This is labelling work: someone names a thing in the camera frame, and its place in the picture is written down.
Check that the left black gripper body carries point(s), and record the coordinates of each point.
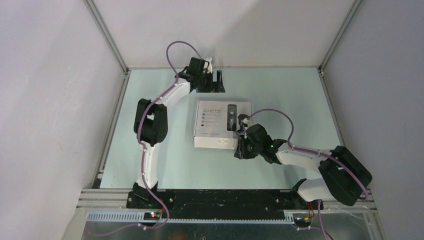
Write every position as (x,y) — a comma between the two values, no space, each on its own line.
(209,84)

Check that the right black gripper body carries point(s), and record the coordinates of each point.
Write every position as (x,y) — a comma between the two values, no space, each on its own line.
(243,142)

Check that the white storage box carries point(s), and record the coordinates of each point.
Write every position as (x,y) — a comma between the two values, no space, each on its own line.
(216,123)

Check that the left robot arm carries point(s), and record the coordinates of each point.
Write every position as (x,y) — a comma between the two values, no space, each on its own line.
(151,118)

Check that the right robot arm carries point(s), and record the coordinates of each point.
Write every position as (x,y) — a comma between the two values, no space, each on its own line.
(342,176)

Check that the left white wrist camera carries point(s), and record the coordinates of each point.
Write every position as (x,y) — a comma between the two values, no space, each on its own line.
(208,67)

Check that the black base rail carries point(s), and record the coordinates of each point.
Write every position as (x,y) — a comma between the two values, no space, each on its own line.
(220,204)

